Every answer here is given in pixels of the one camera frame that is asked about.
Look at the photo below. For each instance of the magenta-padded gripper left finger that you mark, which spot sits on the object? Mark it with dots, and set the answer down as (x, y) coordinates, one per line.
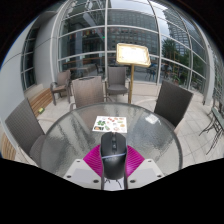
(81, 171)

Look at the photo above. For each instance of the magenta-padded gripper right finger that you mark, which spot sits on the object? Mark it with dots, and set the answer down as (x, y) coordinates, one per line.
(146, 171)

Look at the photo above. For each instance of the black computer mouse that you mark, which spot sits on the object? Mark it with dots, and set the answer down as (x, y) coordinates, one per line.
(114, 156)

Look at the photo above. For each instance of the colourful printed menu card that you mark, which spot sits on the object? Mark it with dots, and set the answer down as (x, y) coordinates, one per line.
(110, 124)

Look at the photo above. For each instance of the brown wicker chair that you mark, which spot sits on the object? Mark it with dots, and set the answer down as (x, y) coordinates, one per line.
(62, 80)
(87, 91)
(173, 101)
(117, 78)
(23, 126)

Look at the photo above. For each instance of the dark metal folding table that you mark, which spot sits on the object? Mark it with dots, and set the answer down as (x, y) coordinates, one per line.
(216, 123)

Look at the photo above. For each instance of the gold framed menu stand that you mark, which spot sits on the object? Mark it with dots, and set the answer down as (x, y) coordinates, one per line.
(133, 55)

